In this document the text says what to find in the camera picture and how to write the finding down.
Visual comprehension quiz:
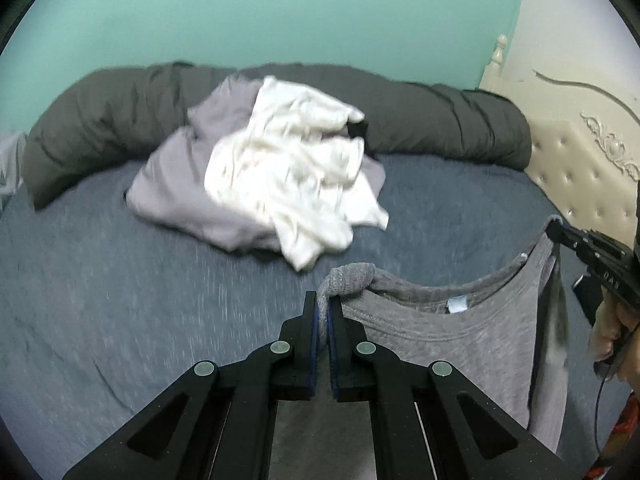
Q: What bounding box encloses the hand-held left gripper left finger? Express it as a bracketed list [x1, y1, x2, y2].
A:
[62, 290, 321, 480]

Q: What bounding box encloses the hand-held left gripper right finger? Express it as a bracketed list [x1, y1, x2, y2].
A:
[327, 295, 581, 480]

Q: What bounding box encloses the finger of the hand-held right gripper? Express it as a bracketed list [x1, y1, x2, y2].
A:
[545, 220, 601, 267]

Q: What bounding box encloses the grey sweater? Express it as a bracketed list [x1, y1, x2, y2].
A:
[270, 215, 571, 480]

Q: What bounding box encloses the person's right hand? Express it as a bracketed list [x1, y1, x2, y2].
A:
[590, 300, 640, 383]

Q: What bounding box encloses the cream tufted headboard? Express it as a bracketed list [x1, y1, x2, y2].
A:
[480, 35, 640, 256]

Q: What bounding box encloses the white shirt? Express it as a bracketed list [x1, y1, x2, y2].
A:
[204, 76, 390, 272]

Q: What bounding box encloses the lavender grey garment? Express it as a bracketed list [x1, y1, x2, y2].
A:
[125, 75, 387, 253]

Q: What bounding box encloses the dark grey rolled duvet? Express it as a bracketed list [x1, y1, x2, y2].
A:
[22, 61, 532, 211]

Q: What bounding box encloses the light grey bedding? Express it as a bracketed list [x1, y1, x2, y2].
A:
[0, 130, 28, 211]

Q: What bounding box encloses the black cable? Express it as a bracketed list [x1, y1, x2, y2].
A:
[594, 360, 618, 463]

